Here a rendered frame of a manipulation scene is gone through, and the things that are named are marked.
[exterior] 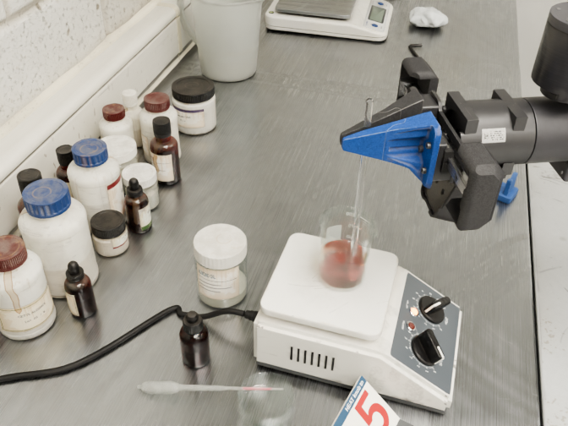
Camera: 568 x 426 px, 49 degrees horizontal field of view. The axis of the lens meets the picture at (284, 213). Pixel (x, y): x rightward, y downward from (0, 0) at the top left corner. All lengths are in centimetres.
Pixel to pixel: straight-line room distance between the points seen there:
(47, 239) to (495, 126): 46
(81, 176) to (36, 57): 20
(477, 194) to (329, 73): 77
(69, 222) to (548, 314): 55
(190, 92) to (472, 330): 54
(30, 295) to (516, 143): 49
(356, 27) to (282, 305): 84
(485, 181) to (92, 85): 65
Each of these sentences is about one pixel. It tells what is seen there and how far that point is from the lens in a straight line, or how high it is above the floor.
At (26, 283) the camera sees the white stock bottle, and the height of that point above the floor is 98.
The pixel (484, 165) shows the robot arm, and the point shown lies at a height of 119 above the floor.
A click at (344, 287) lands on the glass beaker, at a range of 62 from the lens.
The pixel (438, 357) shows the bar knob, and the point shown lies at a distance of 63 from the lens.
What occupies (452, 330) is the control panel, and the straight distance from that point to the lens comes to 69.
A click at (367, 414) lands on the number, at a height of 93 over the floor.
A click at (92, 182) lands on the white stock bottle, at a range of 79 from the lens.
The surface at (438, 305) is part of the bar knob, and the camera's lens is 67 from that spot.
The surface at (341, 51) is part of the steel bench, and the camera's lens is 130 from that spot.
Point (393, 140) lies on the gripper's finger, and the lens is 52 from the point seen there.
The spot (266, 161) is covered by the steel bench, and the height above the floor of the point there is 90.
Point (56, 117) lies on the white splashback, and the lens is 90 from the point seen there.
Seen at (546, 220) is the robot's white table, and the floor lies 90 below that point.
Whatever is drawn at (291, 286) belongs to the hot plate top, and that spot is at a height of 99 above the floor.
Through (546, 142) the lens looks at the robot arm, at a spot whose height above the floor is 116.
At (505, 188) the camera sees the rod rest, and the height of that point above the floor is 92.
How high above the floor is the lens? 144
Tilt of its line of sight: 39 degrees down
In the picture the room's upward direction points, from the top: 2 degrees clockwise
